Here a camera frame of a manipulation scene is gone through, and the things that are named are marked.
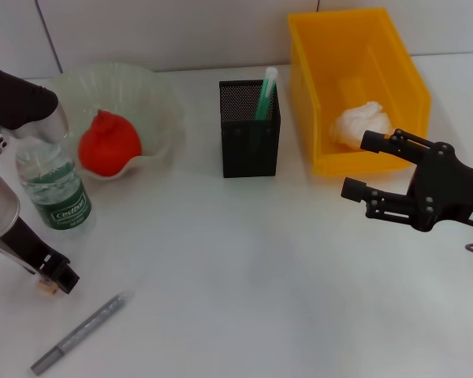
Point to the beige eraser with barcode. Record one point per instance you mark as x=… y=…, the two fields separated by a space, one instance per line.
x=46 y=289

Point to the white paper ball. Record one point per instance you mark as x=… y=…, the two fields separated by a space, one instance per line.
x=356 y=126

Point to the yellow plastic bin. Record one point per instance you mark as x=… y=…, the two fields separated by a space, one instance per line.
x=358 y=59

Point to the green glass fruit plate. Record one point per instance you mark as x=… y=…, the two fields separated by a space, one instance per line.
x=157 y=102

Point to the black mesh pen holder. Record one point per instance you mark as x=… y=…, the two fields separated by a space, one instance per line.
x=248 y=157

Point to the mint green pen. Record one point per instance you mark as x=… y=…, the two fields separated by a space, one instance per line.
x=265 y=98

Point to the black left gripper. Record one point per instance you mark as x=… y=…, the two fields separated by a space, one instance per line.
x=27 y=244

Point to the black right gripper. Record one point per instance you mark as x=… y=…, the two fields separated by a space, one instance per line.
x=449 y=189

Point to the clear green-label water bottle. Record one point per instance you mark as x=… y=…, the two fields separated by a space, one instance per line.
x=63 y=197

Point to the grey marker pen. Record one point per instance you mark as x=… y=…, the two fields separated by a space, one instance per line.
x=83 y=330

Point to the red-orange toy orange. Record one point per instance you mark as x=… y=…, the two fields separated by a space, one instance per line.
x=110 y=145

